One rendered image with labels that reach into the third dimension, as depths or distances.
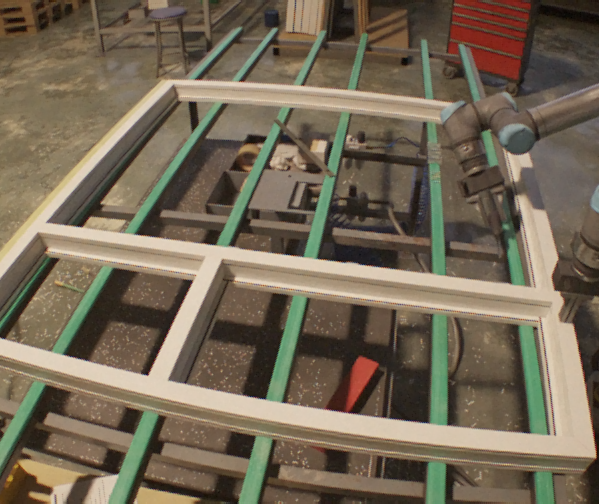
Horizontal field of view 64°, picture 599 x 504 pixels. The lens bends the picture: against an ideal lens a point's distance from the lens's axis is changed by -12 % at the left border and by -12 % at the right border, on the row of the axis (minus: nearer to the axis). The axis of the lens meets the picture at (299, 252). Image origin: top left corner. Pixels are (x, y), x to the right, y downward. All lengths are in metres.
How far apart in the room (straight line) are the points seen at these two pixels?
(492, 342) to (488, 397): 0.31
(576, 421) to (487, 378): 1.25
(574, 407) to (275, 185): 1.10
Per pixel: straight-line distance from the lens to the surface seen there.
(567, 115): 1.49
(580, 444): 1.10
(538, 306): 1.34
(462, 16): 4.82
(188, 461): 1.11
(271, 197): 1.65
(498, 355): 2.44
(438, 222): 1.58
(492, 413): 2.24
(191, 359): 1.18
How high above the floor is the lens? 1.79
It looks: 40 degrees down
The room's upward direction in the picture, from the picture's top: straight up
